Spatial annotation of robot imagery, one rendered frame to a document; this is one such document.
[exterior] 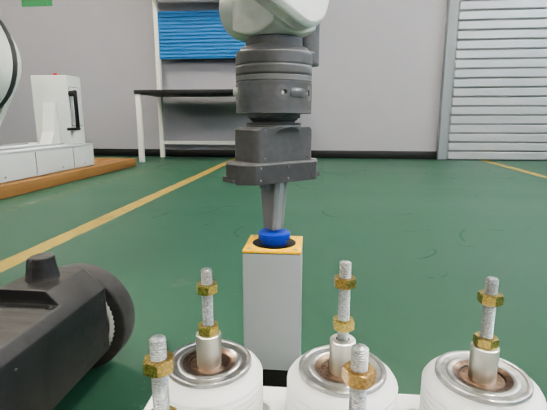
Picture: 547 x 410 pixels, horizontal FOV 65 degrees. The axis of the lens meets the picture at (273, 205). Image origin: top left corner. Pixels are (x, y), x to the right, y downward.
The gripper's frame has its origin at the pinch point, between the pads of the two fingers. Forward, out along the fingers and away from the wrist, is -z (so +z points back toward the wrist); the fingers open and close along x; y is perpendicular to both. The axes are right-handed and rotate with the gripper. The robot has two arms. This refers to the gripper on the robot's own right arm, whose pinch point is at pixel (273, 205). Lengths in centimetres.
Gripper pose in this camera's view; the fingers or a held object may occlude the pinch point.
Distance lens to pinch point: 52.7
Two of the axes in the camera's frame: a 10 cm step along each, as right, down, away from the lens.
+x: 7.9, -1.2, 6.0
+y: -6.1, -1.6, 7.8
